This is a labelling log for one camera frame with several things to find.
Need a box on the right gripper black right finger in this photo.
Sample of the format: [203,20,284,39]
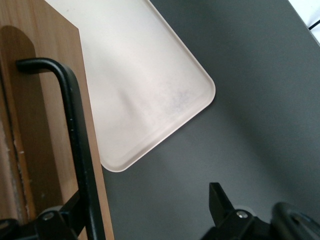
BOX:
[199,182,276,240]

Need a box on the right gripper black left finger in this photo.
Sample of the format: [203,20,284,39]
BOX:
[0,192,87,240]

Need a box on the wooden drawer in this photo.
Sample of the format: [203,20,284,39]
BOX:
[0,0,115,240]

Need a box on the black metal drawer handle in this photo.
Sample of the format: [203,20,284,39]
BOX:
[16,57,106,240]

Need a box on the cream plastic tray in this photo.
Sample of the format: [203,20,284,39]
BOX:
[46,0,216,173]

